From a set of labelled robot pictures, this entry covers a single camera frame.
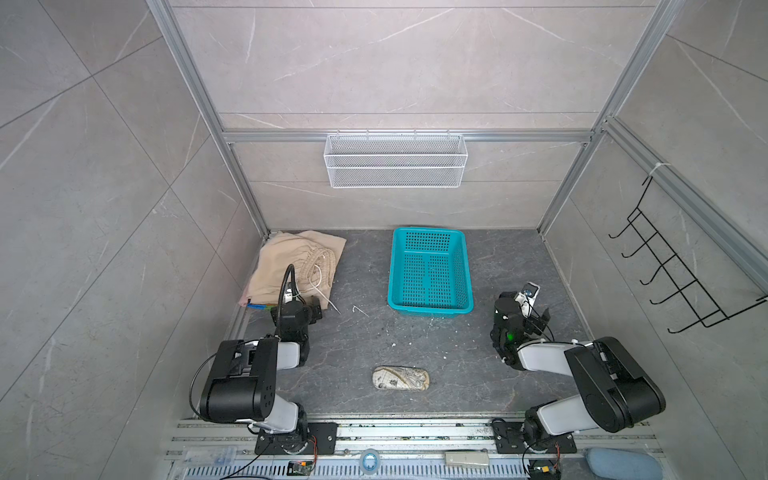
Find small green circuit board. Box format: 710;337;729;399
286;460;316;477

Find white remote box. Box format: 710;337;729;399
444;450;490;469

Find beige shorts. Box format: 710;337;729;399
242;230;346;310

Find blue grey cushion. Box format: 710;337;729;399
585;448;663;480

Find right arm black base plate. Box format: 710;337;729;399
490;418;577;455

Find black wire hook rack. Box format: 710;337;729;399
608;175;767;335

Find blue tape roll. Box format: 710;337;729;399
359;449;381;475

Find aluminium mounting rail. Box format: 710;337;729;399
157;413;675;479

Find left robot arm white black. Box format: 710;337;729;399
188;297;322;455

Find teal plastic basket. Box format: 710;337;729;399
387;227;474;318

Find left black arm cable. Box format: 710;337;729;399
275;263;299;337

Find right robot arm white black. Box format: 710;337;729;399
490;284;666;452

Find right small circuit board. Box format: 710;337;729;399
527;460;562;480

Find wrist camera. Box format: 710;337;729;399
280;283;302;305
515;282;540;318

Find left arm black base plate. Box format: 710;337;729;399
254;422;339;455

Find white wire mesh shelf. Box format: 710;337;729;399
323;133;469;189

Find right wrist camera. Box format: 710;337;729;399
515;282;540;318

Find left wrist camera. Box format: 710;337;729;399
280;283;302;305

